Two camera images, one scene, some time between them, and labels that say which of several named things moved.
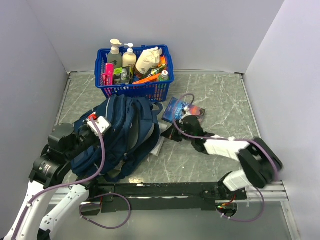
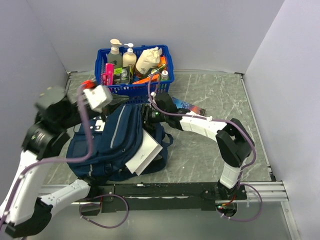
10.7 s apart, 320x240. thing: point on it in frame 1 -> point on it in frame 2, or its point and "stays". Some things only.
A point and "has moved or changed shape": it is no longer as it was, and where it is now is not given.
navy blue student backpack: [134, 135] has moved or changed shape
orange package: [151, 78] stays
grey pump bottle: [115, 55] stays
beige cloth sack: [148, 59] stays
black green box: [121, 75] stays
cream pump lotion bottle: [129, 58] stays
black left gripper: [96, 143] -> [118, 100]
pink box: [107, 78] stays
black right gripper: [171, 133] -> [146, 110]
